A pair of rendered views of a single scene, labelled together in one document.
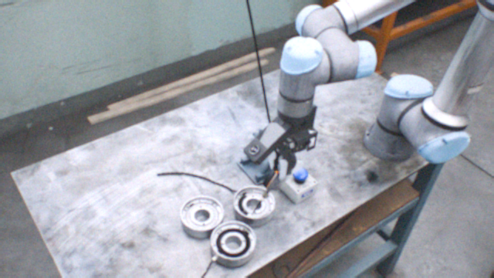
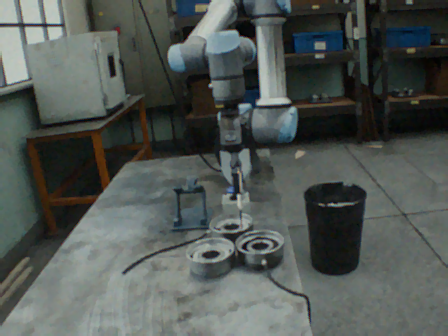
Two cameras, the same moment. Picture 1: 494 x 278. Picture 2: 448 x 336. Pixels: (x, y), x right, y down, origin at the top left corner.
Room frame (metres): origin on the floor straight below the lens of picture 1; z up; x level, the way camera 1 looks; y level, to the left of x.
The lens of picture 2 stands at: (0.14, 0.64, 1.28)
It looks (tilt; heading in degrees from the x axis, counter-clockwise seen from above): 19 degrees down; 314
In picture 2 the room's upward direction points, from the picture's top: 7 degrees counter-clockwise
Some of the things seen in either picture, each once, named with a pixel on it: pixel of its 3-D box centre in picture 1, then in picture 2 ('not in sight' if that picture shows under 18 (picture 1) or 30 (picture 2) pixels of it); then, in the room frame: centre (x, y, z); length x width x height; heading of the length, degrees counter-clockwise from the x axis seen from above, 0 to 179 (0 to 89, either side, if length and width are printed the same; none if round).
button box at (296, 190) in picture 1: (299, 184); (236, 204); (0.84, -0.14, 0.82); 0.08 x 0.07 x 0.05; 129
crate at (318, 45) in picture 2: not in sight; (315, 42); (2.36, -3.38, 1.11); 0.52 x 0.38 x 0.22; 39
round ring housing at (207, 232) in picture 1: (202, 217); (211, 257); (0.71, 0.10, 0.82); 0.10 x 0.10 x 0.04
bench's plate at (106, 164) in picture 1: (259, 154); (176, 220); (0.97, -0.03, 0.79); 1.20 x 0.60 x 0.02; 129
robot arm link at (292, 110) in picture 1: (294, 100); (227, 88); (0.78, -0.09, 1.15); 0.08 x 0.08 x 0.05
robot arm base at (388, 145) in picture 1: (393, 131); (239, 157); (1.05, -0.42, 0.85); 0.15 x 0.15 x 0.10
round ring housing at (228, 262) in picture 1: (233, 244); (260, 249); (0.64, 0.02, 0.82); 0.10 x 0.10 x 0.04
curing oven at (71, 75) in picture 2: not in sight; (84, 76); (3.13, -1.05, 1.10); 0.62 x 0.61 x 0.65; 129
